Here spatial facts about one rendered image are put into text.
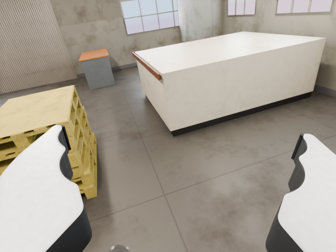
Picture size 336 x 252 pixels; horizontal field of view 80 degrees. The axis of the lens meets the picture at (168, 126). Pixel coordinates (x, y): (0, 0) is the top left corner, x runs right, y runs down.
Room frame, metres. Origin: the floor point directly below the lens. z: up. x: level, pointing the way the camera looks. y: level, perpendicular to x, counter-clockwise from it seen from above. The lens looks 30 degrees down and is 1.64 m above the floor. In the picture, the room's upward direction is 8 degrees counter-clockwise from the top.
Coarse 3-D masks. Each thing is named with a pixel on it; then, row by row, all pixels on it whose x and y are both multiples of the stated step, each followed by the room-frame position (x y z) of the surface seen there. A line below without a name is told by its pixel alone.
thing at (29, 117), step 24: (24, 96) 2.58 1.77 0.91; (48, 96) 2.42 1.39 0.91; (72, 96) 2.33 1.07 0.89; (0, 120) 1.87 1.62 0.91; (24, 120) 1.78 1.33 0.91; (48, 120) 1.70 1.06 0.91; (72, 120) 1.90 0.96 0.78; (0, 144) 1.66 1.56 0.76; (24, 144) 1.52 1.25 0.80; (72, 144) 1.60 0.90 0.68; (0, 168) 1.49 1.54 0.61; (72, 168) 1.57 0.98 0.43; (96, 168) 2.04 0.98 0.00; (96, 192) 1.62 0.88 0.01
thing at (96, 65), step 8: (104, 48) 7.04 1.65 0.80; (80, 56) 6.08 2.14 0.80; (88, 56) 5.86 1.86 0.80; (96, 56) 5.66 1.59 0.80; (104, 56) 5.62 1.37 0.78; (88, 64) 5.53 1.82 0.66; (96, 64) 5.58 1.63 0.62; (104, 64) 5.63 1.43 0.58; (88, 72) 5.52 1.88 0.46; (96, 72) 5.56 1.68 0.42; (104, 72) 5.61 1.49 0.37; (88, 80) 5.50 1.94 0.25; (96, 80) 5.55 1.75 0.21; (104, 80) 5.60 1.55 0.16; (112, 80) 5.65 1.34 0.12
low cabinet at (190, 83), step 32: (256, 32) 4.61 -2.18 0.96; (160, 64) 2.99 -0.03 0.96; (192, 64) 2.72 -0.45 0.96; (224, 64) 2.72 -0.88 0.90; (256, 64) 2.84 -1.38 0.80; (288, 64) 2.98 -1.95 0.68; (160, 96) 2.78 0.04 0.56; (192, 96) 2.60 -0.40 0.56; (224, 96) 2.72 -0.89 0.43; (256, 96) 2.85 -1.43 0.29; (288, 96) 3.01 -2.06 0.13; (192, 128) 2.60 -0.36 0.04
